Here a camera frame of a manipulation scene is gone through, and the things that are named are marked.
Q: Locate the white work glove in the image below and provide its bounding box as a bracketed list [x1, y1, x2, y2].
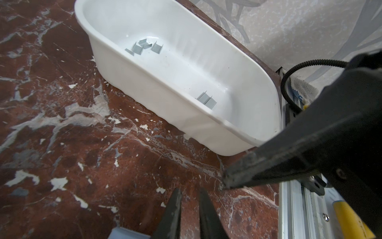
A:
[290, 76, 319, 105]

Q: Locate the white plastic tray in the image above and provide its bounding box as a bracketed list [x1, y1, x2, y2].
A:
[75, 1, 282, 156]

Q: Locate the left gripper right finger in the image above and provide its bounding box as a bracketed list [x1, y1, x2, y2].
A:
[199, 188, 229, 239]

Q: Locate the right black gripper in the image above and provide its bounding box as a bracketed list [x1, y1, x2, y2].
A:
[222, 51, 382, 236]

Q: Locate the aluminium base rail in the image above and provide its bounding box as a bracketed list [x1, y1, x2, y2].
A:
[276, 67, 350, 239]

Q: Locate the blue staple box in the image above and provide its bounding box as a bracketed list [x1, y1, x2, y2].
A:
[108, 227, 150, 239]

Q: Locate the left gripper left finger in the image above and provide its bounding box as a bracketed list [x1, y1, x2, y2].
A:
[150, 188, 183, 239]

